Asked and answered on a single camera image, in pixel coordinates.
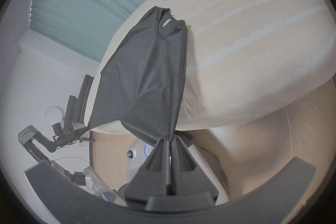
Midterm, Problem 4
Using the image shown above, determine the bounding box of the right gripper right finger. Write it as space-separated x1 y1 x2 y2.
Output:
171 136 219 204

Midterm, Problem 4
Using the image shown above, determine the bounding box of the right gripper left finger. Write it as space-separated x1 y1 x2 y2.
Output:
124 136 170 204

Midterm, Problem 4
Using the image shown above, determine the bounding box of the black T-shirt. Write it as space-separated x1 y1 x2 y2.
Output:
85 6 190 147

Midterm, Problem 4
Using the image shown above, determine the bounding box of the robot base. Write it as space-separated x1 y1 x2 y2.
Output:
84 131 229 208

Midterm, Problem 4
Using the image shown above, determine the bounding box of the bed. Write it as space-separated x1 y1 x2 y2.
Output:
87 0 336 137

